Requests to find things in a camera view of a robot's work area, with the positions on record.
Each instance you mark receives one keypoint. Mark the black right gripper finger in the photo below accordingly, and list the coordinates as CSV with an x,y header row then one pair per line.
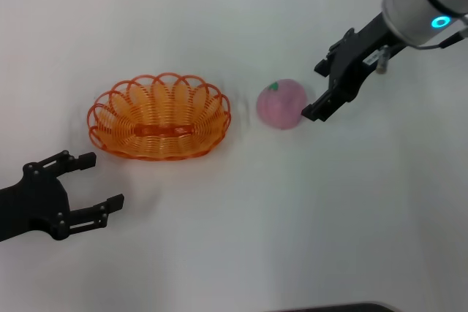
x,y
322,68
323,107

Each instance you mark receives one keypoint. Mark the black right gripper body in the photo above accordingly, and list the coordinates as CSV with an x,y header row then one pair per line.
x,y
360,56

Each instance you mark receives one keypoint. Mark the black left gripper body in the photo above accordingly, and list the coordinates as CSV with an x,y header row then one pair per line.
x,y
33,198

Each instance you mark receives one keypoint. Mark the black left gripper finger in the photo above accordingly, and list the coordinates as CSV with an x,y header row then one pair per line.
x,y
78,164
95,211

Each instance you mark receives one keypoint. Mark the pink plush peach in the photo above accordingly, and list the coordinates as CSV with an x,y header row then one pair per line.
x,y
281,105

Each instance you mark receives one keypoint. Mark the orange woven plastic basket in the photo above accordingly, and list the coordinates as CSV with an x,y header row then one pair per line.
x,y
157,133

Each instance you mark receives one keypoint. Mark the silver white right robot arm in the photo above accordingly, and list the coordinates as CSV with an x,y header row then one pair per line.
x,y
417,1

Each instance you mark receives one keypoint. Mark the dark robot torso edge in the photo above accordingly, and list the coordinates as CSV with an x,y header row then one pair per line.
x,y
347,307

